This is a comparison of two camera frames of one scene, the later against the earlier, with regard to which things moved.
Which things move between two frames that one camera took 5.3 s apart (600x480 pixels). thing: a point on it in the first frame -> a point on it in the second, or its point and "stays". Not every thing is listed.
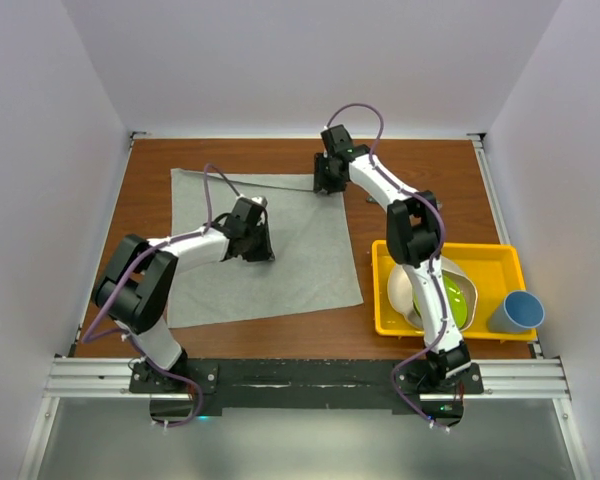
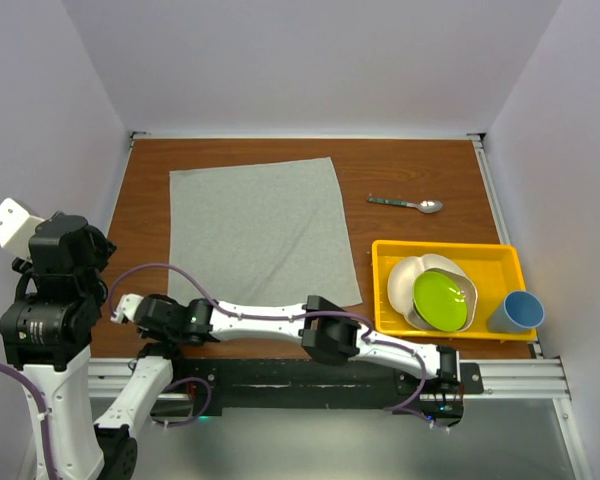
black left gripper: (265, 252) -> (104, 248)
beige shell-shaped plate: (401, 292) stays
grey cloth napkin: (314, 266) stays
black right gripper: (321, 181) -> (153, 334)
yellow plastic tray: (494, 267) stays
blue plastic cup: (518, 312) stays
